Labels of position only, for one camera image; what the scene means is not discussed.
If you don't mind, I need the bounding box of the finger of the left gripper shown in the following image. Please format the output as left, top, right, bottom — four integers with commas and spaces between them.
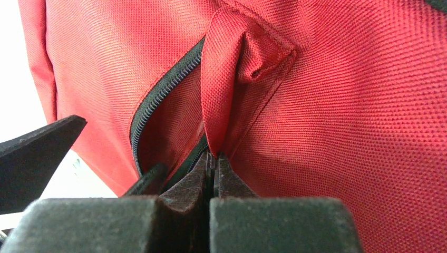
1, 115, 87, 215
123, 163, 168, 197

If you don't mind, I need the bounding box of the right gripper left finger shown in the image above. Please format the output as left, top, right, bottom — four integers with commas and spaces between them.
1, 151, 213, 252

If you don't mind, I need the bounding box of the red student backpack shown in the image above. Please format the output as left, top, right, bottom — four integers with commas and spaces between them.
18, 1, 446, 252

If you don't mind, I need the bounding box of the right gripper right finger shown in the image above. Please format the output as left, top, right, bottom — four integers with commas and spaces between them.
209, 154, 363, 252

